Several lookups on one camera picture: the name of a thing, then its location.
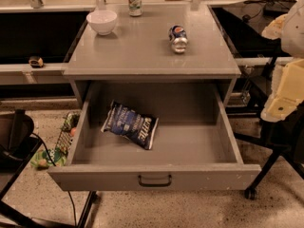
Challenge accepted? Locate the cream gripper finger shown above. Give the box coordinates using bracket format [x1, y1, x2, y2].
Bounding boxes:
[265, 96, 297, 119]
[276, 59, 304, 102]

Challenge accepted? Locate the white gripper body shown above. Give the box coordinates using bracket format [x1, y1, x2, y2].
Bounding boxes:
[260, 65, 283, 123]

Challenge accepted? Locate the blue chip bag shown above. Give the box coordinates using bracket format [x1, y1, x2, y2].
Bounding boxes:
[101, 101, 159, 150]

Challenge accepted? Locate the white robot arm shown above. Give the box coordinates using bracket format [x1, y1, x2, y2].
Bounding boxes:
[260, 0, 304, 123]

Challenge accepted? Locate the open grey drawer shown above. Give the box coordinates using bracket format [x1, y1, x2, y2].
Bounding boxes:
[48, 82, 260, 191]

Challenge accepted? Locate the grey cabinet with counter top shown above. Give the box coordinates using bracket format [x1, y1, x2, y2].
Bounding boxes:
[64, 3, 240, 100]

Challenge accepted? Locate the green snack bag on floor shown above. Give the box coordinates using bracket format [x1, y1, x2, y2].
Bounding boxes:
[30, 148, 67, 169]

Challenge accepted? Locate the black rolling stand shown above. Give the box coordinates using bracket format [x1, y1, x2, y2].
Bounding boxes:
[227, 54, 304, 200]

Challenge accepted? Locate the black table with devices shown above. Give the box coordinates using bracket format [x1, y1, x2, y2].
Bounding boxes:
[211, 0, 295, 58]

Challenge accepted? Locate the blue Pepsi can lying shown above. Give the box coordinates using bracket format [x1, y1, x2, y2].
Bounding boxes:
[168, 25, 188, 53]

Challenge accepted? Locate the upright green soda can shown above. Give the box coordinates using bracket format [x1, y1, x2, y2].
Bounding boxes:
[128, 0, 143, 16]

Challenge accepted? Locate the white bowl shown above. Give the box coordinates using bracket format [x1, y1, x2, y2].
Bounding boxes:
[86, 10, 118, 35]

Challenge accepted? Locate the yellow black tape measure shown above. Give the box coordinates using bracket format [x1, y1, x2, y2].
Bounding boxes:
[28, 56, 44, 68]

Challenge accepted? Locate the black chair at left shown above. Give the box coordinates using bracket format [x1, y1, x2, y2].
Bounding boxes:
[0, 109, 97, 228]

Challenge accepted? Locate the black drawer handle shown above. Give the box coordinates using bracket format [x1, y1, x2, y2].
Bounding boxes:
[138, 175, 172, 188]

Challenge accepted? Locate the wire basket with items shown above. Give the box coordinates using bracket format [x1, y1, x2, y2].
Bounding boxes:
[55, 111, 80, 155]

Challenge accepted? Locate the black cable on floor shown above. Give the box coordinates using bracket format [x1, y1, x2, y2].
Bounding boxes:
[30, 132, 78, 227]

